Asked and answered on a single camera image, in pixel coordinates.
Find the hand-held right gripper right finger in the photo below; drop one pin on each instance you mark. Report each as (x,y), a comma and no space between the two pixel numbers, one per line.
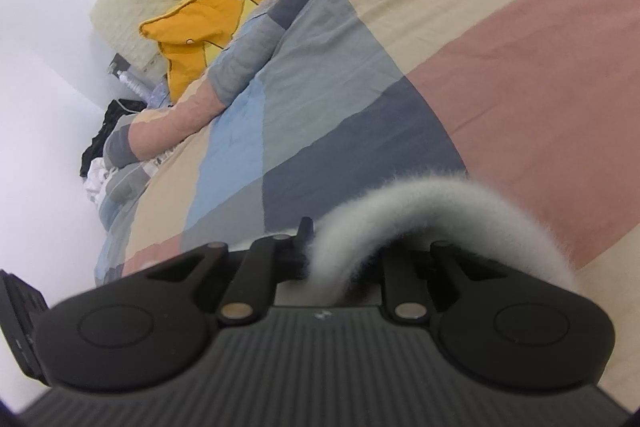
(400,277)

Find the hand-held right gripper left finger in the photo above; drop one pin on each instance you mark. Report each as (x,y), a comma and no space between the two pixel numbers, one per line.
(292,262)

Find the cream striped knit sweater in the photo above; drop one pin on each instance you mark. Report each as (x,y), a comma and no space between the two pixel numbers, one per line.
(430,207)

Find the pile of black white clothes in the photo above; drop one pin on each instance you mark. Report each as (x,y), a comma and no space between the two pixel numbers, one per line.
(102,142)

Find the patchwork quilt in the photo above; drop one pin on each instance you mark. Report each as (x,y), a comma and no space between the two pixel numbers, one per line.
(400,82)

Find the white ribbed bottle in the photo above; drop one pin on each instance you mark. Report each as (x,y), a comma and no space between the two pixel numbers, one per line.
(134,84)

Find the yellow crown pillow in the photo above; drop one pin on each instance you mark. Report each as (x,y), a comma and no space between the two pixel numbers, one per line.
(220,12)

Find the dark box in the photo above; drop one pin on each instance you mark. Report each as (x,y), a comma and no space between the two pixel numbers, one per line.
(118,64)

